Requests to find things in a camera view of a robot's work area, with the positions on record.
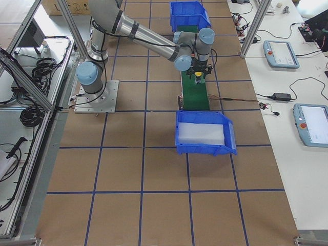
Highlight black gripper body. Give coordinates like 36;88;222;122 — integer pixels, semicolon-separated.
186;59;213;77

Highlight yellow push button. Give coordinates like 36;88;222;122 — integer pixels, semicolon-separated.
195;72;202;84

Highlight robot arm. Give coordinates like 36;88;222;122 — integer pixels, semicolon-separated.
76;1;215;110

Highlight blue bin with buttons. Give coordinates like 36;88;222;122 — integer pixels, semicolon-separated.
169;1;212;32

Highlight green conveyor belt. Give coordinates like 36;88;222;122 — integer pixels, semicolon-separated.
176;25;211;111

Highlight blue empty bin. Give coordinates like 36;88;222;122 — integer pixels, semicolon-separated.
175;110;237;156

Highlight white foam pad target bin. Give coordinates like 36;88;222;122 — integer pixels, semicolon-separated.
178;122;225;145

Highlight upper teach pendant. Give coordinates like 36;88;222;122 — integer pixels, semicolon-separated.
263;40;300;69

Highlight teach pendant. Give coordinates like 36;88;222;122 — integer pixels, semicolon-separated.
293;104;327;148
263;40;300;69

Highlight black power brick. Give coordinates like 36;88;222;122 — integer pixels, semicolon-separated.
268;92;294;101

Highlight lower teach pendant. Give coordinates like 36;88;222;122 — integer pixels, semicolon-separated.
293;104;327;148

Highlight cardboard box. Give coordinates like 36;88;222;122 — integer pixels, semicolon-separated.
40;0;90;16

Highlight red black motor wires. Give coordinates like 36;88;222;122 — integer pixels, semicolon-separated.
207;94;280;117

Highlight aluminium frame post right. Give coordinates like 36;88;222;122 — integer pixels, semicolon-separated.
240;0;271;58

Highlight aluminium frame post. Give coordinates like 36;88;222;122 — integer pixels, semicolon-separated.
57;0;88;61
240;0;271;58

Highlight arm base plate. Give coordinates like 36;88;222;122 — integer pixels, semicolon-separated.
74;80;119;113

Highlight aluminium frame post left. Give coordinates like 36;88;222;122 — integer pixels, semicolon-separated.
57;0;88;61

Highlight coiled black cables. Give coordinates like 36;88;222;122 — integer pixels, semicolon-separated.
31;57;62;85

